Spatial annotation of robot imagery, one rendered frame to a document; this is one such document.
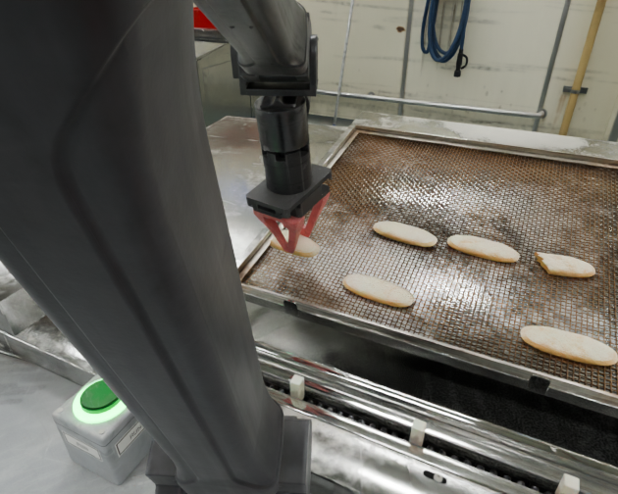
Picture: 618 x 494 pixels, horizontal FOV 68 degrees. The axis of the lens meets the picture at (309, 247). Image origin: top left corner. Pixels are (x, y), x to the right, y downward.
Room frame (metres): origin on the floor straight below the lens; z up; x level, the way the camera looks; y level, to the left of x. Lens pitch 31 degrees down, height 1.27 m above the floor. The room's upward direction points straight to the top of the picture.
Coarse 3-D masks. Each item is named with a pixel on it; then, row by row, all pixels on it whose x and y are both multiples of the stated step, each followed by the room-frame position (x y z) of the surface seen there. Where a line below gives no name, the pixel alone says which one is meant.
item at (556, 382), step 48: (432, 144) 0.88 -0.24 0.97; (480, 144) 0.85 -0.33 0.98; (384, 192) 0.72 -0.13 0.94; (432, 192) 0.71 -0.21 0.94; (336, 240) 0.60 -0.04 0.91; (576, 240) 0.57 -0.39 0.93; (432, 288) 0.49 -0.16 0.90; (480, 288) 0.49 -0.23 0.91; (576, 288) 0.48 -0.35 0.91; (432, 336) 0.41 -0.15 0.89; (576, 384) 0.33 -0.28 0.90
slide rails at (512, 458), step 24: (264, 360) 0.41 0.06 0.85; (312, 384) 0.38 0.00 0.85; (336, 384) 0.38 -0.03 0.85; (312, 408) 0.34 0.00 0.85; (360, 408) 0.34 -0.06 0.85; (384, 408) 0.34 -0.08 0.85; (360, 432) 0.31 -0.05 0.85; (384, 432) 0.31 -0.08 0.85; (432, 432) 0.31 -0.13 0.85; (456, 432) 0.31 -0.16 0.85; (432, 456) 0.28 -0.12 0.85; (480, 456) 0.29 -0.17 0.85; (504, 456) 0.28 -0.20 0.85; (528, 456) 0.28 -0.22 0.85; (480, 480) 0.26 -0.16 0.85; (504, 480) 0.26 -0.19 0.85; (552, 480) 0.26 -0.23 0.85; (600, 480) 0.26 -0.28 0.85
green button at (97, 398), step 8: (96, 384) 0.32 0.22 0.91; (104, 384) 0.32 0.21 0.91; (88, 392) 0.31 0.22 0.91; (96, 392) 0.31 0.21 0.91; (104, 392) 0.31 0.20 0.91; (112, 392) 0.31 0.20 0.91; (80, 400) 0.31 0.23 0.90; (88, 400) 0.31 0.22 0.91; (96, 400) 0.31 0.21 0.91; (104, 400) 0.31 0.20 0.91; (112, 400) 0.31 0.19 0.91; (120, 400) 0.31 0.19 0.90; (88, 408) 0.30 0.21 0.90; (96, 408) 0.30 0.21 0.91; (104, 408) 0.30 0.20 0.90; (112, 408) 0.30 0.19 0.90
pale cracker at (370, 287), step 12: (348, 276) 0.51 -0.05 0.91; (360, 276) 0.51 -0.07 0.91; (372, 276) 0.51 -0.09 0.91; (348, 288) 0.50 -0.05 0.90; (360, 288) 0.49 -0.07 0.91; (372, 288) 0.49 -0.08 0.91; (384, 288) 0.49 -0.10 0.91; (396, 288) 0.48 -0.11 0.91; (372, 300) 0.48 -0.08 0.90; (384, 300) 0.47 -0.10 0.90; (396, 300) 0.46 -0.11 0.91; (408, 300) 0.47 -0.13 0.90
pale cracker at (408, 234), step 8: (376, 224) 0.63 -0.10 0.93; (384, 224) 0.62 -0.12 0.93; (392, 224) 0.62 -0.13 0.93; (400, 224) 0.62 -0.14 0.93; (384, 232) 0.60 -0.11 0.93; (392, 232) 0.60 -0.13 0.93; (400, 232) 0.60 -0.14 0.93; (408, 232) 0.60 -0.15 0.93; (416, 232) 0.59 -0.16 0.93; (424, 232) 0.59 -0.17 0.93; (400, 240) 0.59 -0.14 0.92; (408, 240) 0.58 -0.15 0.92; (416, 240) 0.58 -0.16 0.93; (424, 240) 0.58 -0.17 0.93; (432, 240) 0.58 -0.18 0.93
